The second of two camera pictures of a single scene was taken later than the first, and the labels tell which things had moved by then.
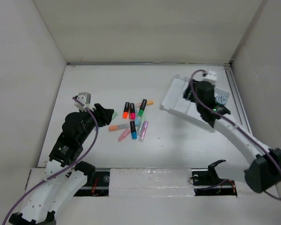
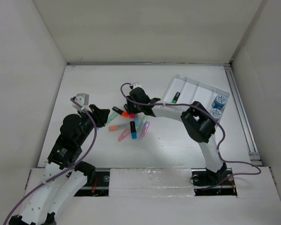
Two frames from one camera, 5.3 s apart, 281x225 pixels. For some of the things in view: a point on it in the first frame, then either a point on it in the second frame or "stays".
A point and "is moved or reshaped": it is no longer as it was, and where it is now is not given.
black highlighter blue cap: (133, 129) stays
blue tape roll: (221, 99) stays
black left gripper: (103, 115) stays
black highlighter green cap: (142, 107) is moved or reshaped
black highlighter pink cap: (132, 111) stays
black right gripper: (190, 87) -> (130, 108)
